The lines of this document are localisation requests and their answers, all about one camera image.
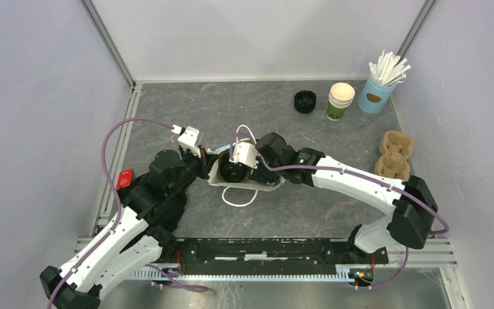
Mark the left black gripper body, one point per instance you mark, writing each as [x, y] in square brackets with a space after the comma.
[194, 165]

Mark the light blue paper bag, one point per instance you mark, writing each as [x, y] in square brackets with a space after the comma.
[259, 179]

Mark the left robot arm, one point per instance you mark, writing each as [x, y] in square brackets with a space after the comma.
[124, 246]

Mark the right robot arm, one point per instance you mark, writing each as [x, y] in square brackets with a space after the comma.
[408, 205]

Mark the black cloth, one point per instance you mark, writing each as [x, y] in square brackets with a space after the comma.
[154, 207]

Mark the red card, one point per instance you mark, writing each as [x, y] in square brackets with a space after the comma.
[125, 178]

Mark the stack of black lids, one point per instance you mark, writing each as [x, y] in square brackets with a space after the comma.
[304, 101]

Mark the stack of paper cups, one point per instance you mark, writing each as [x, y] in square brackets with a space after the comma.
[340, 98]

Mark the blue straw holder can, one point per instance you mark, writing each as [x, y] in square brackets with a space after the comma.
[373, 97]

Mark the brown pulp cup carrier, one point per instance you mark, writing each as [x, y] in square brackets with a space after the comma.
[395, 148]

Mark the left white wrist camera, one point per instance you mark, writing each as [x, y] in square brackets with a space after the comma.
[189, 139]

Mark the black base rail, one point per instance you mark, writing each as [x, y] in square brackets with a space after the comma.
[267, 256]

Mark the white cable tray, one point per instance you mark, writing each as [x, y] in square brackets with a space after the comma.
[340, 275]

